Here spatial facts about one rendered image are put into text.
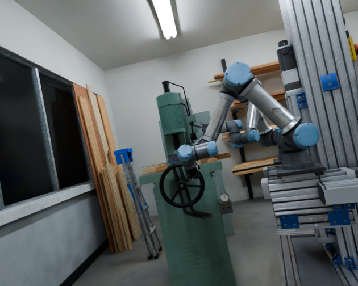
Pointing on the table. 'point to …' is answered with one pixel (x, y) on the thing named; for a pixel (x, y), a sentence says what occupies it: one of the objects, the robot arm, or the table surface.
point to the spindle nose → (175, 141)
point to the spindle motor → (170, 114)
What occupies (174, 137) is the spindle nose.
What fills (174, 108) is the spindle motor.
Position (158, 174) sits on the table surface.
